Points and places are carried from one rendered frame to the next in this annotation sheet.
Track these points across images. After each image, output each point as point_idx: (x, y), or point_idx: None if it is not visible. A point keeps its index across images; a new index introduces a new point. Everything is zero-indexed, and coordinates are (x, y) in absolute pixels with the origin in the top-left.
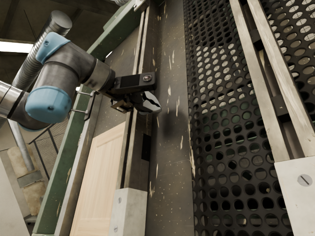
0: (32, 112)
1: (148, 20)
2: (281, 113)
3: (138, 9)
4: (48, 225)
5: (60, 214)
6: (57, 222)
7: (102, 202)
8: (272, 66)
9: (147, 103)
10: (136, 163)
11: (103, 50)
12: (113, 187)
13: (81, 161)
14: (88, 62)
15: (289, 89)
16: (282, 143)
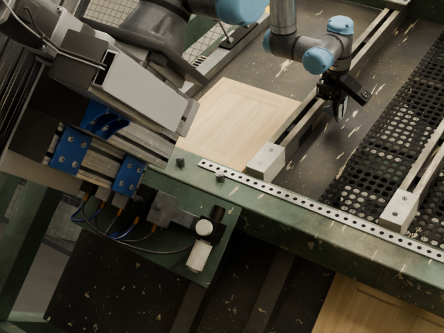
0: (311, 57)
1: (386, 28)
2: (418, 176)
3: (386, 2)
4: None
5: None
6: None
7: (222, 143)
8: (435, 156)
9: (340, 108)
10: (296, 139)
11: None
12: (244, 140)
13: (193, 88)
14: (348, 53)
15: (431, 170)
16: (408, 184)
